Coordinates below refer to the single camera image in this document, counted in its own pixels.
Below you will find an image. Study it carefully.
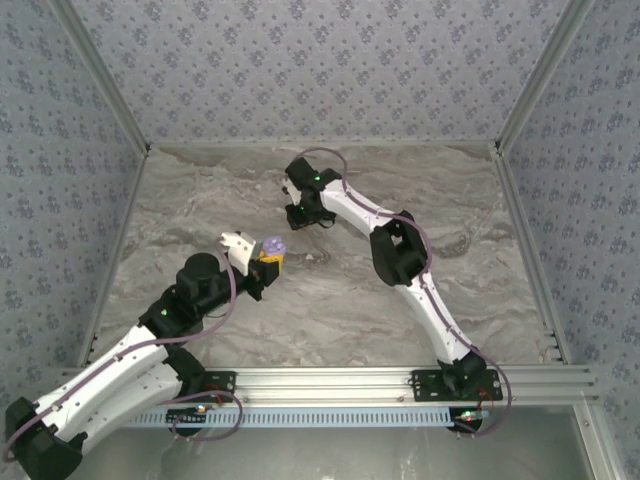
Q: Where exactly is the purple round charging case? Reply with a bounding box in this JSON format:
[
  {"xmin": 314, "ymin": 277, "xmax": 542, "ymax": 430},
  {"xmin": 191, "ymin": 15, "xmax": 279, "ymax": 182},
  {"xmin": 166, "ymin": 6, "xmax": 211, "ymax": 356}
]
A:
[{"xmin": 259, "ymin": 234, "xmax": 289, "ymax": 259}]

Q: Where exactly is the left black controller board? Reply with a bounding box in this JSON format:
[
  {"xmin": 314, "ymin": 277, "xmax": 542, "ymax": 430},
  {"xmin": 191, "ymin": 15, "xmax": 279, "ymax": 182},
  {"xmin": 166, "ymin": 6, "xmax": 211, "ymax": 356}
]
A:
[{"xmin": 166, "ymin": 405, "xmax": 210, "ymax": 427}]

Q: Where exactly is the black controller board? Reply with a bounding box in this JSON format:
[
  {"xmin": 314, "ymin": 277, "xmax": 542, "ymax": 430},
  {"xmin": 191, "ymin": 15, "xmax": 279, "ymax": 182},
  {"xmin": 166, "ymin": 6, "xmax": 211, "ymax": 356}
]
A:
[
  {"xmin": 166, "ymin": 405, "xmax": 210, "ymax": 427},
  {"xmin": 449, "ymin": 407, "xmax": 490, "ymax": 432}
]

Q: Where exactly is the grey metal panel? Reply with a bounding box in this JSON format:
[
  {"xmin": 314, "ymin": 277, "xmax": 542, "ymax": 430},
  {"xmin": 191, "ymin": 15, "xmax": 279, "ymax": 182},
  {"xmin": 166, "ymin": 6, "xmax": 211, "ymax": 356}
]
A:
[{"xmin": 74, "ymin": 427, "xmax": 596, "ymax": 480}]

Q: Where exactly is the right black controller board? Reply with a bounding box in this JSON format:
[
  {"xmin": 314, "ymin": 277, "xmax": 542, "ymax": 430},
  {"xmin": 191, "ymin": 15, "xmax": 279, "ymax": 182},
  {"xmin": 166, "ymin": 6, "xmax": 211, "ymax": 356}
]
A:
[{"xmin": 449, "ymin": 407, "xmax": 490, "ymax": 432}]

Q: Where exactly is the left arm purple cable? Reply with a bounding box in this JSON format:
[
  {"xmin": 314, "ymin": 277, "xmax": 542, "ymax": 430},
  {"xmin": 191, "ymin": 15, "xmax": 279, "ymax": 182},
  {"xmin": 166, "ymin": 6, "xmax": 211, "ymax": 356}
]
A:
[{"xmin": 0, "ymin": 235, "xmax": 245, "ymax": 462}]

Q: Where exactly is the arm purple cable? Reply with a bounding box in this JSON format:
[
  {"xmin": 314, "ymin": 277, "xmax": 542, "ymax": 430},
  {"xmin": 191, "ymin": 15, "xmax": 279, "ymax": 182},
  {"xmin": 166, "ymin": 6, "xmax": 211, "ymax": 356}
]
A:
[
  {"xmin": 0, "ymin": 235, "xmax": 245, "ymax": 462},
  {"xmin": 298, "ymin": 147, "xmax": 514, "ymax": 440}
]

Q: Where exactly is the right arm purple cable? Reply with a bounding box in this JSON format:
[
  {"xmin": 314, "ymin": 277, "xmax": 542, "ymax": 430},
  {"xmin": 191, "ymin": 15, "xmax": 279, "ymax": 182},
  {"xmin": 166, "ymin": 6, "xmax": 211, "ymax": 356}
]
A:
[{"xmin": 298, "ymin": 147, "xmax": 514, "ymax": 440}]

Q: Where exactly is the left aluminium side rail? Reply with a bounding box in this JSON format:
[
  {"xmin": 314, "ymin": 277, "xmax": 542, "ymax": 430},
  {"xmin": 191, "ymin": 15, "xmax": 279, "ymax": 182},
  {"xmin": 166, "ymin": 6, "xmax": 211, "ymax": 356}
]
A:
[{"xmin": 74, "ymin": 144, "xmax": 153, "ymax": 369}]

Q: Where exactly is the aluminium side rail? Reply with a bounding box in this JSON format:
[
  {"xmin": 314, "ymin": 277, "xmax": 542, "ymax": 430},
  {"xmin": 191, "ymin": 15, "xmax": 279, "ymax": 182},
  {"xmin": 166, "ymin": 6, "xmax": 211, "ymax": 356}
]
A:
[
  {"xmin": 74, "ymin": 144, "xmax": 153, "ymax": 369},
  {"xmin": 492, "ymin": 143, "xmax": 574, "ymax": 366}
]

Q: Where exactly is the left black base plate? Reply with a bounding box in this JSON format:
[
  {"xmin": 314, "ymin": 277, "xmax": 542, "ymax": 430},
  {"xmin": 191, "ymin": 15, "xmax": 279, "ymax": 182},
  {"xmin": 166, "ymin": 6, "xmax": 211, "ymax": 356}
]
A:
[{"xmin": 145, "ymin": 370, "xmax": 237, "ymax": 404}]

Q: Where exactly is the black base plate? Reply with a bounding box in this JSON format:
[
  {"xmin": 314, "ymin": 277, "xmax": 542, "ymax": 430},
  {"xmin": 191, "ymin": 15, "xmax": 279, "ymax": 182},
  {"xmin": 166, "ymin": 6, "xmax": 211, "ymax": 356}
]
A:
[
  {"xmin": 410, "ymin": 369, "xmax": 504, "ymax": 404},
  {"xmin": 145, "ymin": 370, "xmax": 237, "ymax": 404}
]

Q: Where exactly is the aluminium mounting rail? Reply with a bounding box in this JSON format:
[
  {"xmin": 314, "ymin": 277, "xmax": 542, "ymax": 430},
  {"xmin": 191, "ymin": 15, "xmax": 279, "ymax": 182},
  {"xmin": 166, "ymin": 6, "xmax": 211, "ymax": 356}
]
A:
[{"xmin": 58, "ymin": 366, "xmax": 600, "ymax": 406}]

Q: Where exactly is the pale blue slotted cable duct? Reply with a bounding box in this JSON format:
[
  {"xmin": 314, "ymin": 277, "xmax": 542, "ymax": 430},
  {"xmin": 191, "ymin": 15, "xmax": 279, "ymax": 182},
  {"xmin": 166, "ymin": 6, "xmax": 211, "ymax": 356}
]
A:
[{"xmin": 122, "ymin": 407, "xmax": 484, "ymax": 430}]

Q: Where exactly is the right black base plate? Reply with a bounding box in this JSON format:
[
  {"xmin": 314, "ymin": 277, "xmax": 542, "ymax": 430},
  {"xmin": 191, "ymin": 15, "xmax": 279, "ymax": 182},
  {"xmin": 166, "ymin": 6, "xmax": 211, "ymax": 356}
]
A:
[{"xmin": 410, "ymin": 369, "xmax": 504, "ymax": 404}]

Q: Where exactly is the right aluminium side rail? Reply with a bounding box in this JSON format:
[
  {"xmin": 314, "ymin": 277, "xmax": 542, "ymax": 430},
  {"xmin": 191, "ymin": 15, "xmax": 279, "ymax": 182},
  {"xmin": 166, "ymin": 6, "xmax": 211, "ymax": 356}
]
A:
[{"xmin": 492, "ymin": 143, "xmax": 574, "ymax": 366}]

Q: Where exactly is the left aluminium corner post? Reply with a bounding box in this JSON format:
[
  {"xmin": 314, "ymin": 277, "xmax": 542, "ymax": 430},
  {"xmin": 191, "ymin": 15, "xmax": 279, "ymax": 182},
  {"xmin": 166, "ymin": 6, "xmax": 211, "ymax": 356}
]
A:
[{"xmin": 49, "ymin": 0, "xmax": 153, "ymax": 154}]

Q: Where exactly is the aluminium corner post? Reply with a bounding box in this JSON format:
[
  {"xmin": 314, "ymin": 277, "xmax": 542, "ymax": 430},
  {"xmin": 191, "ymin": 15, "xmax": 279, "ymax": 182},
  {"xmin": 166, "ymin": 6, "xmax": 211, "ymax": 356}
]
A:
[
  {"xmin": 493, "ymin": 0, "xmax": 600, "ymax": 154},
  {"xmin": 49, "ymin": 0, "xmax": 153, "ymax": 154}
]

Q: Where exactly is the right aluminium corner post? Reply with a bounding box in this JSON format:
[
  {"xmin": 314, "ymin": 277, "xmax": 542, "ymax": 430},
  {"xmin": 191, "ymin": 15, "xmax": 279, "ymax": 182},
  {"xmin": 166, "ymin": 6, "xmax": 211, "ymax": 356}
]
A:
[{"xmin": 493, "ymin": 0, "xmax": 600, "ymax": 154}]

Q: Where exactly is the right aluminium frame leg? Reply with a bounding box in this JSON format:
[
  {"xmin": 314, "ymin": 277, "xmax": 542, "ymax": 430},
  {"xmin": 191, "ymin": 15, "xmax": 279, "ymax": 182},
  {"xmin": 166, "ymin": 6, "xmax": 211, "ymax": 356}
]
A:
[{"xmin": 574, "ymin": 403, "xmax": 624, "ymax": 480}]

